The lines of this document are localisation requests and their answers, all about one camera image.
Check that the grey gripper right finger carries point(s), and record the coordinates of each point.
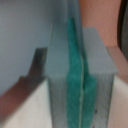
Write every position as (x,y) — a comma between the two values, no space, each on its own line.
(102,67)

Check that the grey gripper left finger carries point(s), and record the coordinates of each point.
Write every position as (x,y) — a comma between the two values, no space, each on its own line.
(64,69)

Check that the grey frying pan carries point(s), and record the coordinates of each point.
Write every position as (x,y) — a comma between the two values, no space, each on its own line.
(24,26)

